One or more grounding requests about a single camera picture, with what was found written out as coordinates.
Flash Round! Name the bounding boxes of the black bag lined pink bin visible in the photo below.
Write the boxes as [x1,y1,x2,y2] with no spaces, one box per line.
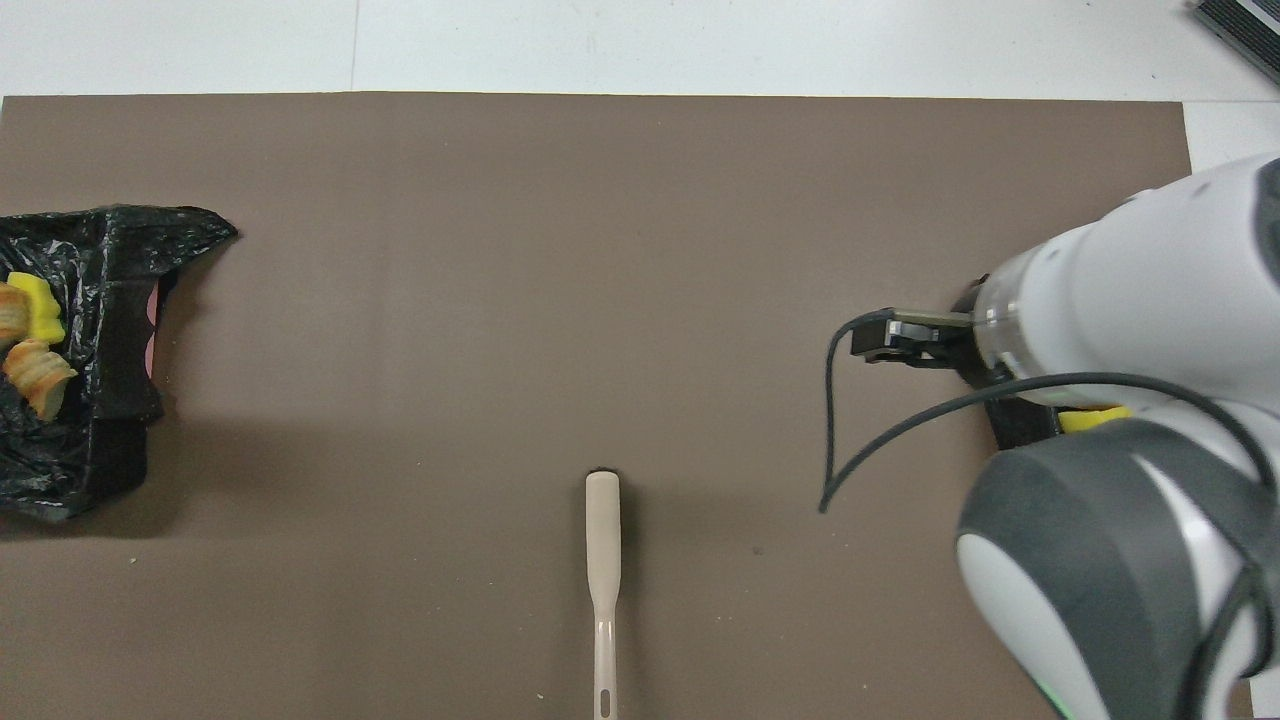
[0,205,239,523]

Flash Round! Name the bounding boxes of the beige hand brush black bristles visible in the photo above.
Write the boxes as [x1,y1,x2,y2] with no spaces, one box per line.
[584,470,623,720]

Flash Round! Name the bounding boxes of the dark grey ribbed device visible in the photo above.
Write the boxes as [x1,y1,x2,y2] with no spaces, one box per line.
[1190,0,1280,86]

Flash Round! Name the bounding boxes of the brown table mat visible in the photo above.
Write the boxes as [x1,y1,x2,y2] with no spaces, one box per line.
[0,92,1193,720]

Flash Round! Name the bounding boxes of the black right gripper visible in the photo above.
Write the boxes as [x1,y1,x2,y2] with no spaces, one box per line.
[850,272,1001,391]

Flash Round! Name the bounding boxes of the large striped croissant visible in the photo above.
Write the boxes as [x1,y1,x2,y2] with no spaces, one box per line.
[2,339,79,422]

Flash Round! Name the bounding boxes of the pale yellow bread chunk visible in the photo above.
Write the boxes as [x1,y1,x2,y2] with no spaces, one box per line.
[0,283,31,348]

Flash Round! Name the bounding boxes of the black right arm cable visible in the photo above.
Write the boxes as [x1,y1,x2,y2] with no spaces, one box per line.
[818,306,1280,516]

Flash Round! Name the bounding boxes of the large yellow sponge piece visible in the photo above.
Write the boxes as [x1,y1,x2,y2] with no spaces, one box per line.
[1058,404,1133,434]

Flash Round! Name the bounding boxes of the wavy yellow sponge piece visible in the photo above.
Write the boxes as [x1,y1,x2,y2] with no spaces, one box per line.
[5,272,67,346]

